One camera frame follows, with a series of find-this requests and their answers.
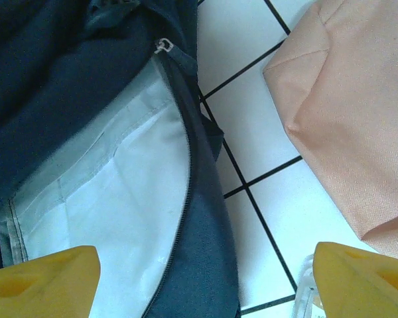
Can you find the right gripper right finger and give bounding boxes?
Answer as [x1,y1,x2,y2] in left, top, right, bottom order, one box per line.
[313,241,398,318]

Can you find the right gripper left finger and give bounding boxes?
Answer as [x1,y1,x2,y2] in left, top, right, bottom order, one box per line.
[0,245,102,318]

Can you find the grey rectangular packet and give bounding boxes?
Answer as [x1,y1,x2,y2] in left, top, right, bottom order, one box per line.
[292,253,326,318]

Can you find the pink fabric pencil case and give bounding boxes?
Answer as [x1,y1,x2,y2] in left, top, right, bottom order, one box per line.
[262,0,398,262]

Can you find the navy blue backpack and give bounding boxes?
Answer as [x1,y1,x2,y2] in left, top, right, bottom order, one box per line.
[0,0,243,318]

